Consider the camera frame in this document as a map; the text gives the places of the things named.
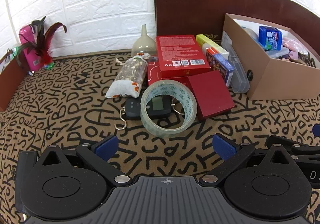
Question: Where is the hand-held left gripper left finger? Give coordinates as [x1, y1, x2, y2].
[37, 135, 133, 187]

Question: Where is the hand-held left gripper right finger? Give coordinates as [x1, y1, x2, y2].
[199, 134, 297, 187]

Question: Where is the black digital scale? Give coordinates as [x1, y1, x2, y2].
[114, 96, 187, 130]

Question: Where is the small dark red box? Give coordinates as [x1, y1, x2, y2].
[187, 70, 236, 121]

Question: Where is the tan cardboard box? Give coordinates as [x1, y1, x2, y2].
[221, 13, 320, 100]

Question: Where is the clear tape roll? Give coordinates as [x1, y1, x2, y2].
[140, 80, 198, 138]

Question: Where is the large red box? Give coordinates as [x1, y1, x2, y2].
[155, 35, 212, 79]

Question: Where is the bag of dried snacks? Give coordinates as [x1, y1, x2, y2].
[105, 52, 158, 99]

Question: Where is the clear plastic case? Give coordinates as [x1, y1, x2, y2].
[226, 43, 250, 94]

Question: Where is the blue printed card box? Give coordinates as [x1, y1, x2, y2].
[214, 53, 235, 87]

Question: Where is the clear plastic tub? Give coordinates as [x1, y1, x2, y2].
[265, 47, 290, 59]

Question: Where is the flat red gift box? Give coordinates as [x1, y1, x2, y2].
[147, 60, 192, 87]

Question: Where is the pink plastic packet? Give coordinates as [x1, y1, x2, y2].
[282, 39, 309, 60]

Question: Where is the red and white box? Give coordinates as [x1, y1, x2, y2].
[205, 47, 229, 64]

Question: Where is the blue gum canister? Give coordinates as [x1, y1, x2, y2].
[257, 25, 283, 52]

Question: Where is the red feather shuttlecock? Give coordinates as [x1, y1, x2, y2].
[16, 16, 67, 69]

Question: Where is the yellow-green box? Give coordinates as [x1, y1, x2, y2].
[196, 34, 229, 58]

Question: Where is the beige plastic funnel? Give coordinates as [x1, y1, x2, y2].
[131, 24, 158, 58]

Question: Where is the brown paper bag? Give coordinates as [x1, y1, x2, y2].
[0, 49, 28, 112]

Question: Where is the pale plastic pouch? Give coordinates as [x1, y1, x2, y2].
[241, 26, 259, 42]

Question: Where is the pink bottle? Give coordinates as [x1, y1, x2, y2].
[19, 24, 47, 72]

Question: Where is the dark red chair back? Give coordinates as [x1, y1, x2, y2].
[154, 0, 320, 44]

